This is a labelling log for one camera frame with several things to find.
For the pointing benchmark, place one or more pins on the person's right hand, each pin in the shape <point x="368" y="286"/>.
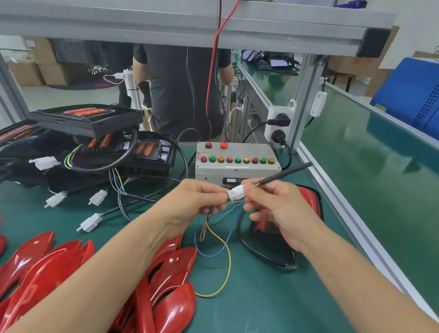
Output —
<point x="285" y="209"/>

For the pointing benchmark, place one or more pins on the person's left hand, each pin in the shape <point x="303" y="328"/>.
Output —
<point x="185" y="204"/>

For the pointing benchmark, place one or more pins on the pile of black lamp housings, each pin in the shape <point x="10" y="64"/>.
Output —
<point x="147" y="150"/>

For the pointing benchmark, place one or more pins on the person's left forearm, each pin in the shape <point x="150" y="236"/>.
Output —
<point x="91" y="291"/>

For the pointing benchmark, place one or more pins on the person's right forearm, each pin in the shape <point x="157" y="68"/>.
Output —
<point x="369" y="303"/>

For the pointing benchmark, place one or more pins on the beige test button box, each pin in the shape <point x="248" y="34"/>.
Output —
<point x="234" y="174"/>

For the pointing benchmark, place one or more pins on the white power strip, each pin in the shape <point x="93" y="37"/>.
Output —
<point x="270" y="111"/>

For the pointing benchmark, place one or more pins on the pile of red lens covers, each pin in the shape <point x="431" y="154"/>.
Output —
<point x="166" y="314"/>

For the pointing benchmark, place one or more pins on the white metal stand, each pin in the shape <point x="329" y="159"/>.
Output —
<point x="134" y="86"/>

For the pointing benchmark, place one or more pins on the blue plastic crate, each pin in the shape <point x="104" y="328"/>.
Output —
<point x="427" y="99"/>

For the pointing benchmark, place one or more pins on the large cardboard box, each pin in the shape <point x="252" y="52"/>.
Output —
<point x="58" y="75"/>

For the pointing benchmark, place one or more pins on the black mesh basket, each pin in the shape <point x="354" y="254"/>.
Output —
<point x="72" y="51"/>

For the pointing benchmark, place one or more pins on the small cardboard box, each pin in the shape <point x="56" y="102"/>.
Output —
<point x="25" y="74"/>

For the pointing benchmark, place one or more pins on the blue handheld tool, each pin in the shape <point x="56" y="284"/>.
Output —
<point x="351" y="3"/>

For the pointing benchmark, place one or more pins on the white switch box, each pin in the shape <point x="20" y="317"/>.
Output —
<point x="318" y="104"/>

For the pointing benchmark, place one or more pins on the aluminium workstation frame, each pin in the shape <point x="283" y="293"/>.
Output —
<point x="179" y="25"/>

